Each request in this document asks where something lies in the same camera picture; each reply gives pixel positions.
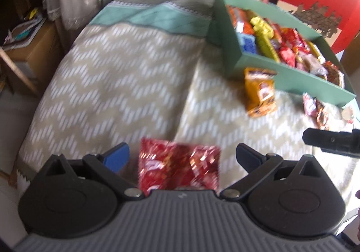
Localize orange snack packet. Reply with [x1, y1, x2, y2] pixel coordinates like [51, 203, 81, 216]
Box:
[227, 5, 255, 36]

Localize red shiny snack packet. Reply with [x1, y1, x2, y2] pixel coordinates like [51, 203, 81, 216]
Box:
[138, 137, 221, 197]

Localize plain yellow snack packet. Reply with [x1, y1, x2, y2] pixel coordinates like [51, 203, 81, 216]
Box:
[250, 16, 274, 39]

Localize wooden stick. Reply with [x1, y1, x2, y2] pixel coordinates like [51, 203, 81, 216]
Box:
[0, 49, 40, 95]

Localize clear plastic jelly cup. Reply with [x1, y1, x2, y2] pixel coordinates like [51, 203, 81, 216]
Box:
[342, 105, 356, 124]

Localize green cardboard box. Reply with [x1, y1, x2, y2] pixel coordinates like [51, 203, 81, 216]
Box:
[206, 0, 357, 109]

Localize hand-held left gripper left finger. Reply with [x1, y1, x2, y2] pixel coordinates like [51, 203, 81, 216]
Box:
[34, 142, 144, 201]

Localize large orange noodle packet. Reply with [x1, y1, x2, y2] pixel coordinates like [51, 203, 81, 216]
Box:
[323, 61, 345, 89]

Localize small red snack packet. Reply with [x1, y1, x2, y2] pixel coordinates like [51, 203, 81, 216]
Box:
[302, 92, 319, 118]
[315, 100, 331, 131]

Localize heap of red packets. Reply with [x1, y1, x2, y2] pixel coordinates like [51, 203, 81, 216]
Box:
[269, 22, 327, 71]

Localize yellow brown-print snack packet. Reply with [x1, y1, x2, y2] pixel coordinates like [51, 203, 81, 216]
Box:
[244, 67, 278, 118]

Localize clear brown cake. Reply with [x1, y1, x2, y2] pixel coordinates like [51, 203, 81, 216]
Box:
[302, 54, 329, 76]

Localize stack of papers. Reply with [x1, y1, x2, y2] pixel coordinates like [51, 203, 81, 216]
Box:
[2, 8, 47, 48]

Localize brown cardboard box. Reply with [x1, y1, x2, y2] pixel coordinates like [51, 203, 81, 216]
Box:
[5, 19, 66, 87]

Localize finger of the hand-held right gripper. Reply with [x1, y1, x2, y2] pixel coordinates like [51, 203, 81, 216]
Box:
[302, 127, 360, 158]

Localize blue white snack packet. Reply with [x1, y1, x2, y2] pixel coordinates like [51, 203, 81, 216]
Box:
[238, 33, 258, 54]

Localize yellow snack bar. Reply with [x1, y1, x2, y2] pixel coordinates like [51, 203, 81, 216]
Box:
[254, 32, 281, 63]

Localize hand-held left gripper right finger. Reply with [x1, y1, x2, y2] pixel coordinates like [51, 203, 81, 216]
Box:
[220, 143, 331, 201]

